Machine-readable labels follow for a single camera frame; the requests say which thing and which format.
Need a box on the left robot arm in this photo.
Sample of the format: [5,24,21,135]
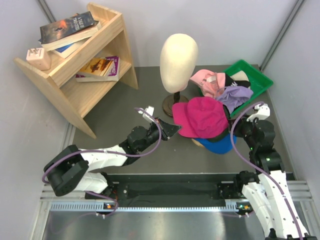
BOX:
[43,118,181,199]

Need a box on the blue cover book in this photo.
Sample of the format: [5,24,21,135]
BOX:
[52,41,83,59]

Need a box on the green plastic bin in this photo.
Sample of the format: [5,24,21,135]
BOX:
[198,58,274,117]

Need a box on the grey cable duct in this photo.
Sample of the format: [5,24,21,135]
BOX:
[49,199,251,213]

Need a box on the orange purple paperback book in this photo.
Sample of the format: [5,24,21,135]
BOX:
[75,56,120,83]

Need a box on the black beige cap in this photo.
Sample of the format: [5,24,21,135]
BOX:
[225,70,251,89]

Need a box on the pink power adapter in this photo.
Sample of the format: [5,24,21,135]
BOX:
[26,47,52,71]

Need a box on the lavender cap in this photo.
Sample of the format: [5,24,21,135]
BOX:
[215,86,254,114]

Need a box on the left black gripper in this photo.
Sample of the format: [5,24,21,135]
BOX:
[137,117,182,152]

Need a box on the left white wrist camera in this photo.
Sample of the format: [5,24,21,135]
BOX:
[137,105,154,123]

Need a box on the blue cap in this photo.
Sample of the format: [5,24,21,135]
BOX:
[194,134,233,155]

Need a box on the cream mannequin head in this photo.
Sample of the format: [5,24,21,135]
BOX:
[159,33,199,94]

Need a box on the round wooden hat stand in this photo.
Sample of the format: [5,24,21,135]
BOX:
[191,138,205,148]

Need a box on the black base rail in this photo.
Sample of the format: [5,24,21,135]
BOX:
[101,173,243,208]

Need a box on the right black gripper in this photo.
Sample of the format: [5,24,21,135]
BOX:
[228,112,259,150]

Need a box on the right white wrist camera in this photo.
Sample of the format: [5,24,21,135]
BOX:
[246,103,271,122]

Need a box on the wooden bookshelf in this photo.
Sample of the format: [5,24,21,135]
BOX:
[13,2,139,139]

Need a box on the dark cover paperback book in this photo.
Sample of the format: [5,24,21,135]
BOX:
[39,11,102,51]

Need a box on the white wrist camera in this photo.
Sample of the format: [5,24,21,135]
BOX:
[246,103,271,122]
[137,105,154,123]

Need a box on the dark wooden mannequin stand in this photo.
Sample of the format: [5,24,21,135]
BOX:
[162,92,189,118]

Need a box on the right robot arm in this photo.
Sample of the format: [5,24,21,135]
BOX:
[229,116,317,240]

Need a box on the light pink cap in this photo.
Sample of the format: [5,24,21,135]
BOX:
[190,69,226,98]

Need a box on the magenta cap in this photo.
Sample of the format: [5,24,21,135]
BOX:
[172,96,229,139]

